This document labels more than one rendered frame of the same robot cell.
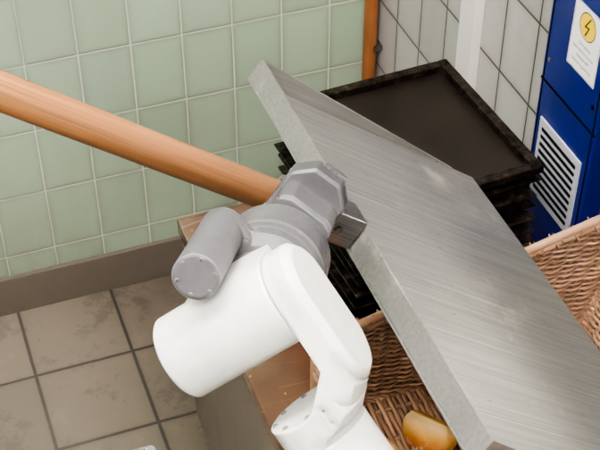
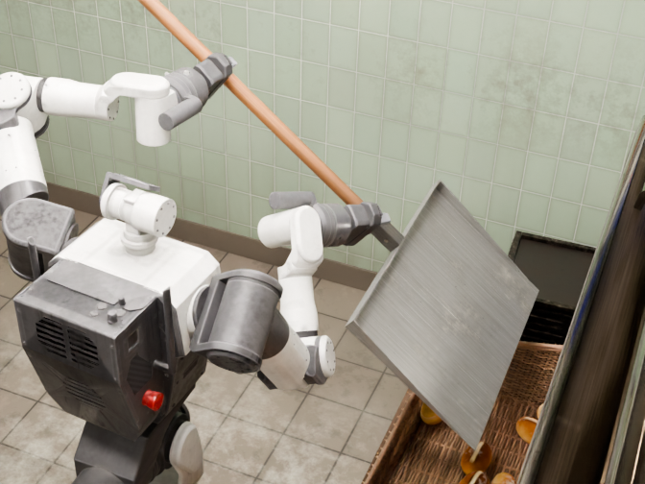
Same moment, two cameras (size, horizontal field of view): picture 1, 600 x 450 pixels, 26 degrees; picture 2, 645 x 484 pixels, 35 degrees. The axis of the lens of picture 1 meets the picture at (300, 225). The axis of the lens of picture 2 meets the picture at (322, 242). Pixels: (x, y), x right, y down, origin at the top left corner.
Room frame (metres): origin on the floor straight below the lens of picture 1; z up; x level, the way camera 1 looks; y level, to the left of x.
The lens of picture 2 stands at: (-0.51, -1.08, 2.46)
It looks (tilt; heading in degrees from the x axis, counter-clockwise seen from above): 36 degrees down; 42
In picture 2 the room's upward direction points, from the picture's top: 2 degrees clockwise
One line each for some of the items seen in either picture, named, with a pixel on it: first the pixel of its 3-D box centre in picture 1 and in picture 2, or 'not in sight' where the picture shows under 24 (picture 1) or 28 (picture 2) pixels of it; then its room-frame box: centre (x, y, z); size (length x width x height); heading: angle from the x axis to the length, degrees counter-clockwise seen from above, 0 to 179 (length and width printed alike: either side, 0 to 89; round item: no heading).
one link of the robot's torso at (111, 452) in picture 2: not in sight; (131, 445); (0.23, 0.05, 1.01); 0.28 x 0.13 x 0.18; 20
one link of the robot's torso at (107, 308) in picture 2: not in sight; (126, 327); (0.26, 0.06, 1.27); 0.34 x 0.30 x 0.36; 106
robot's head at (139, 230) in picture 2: not in sight; (140, 215); (0.32, 0.07, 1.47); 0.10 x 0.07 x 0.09; 106
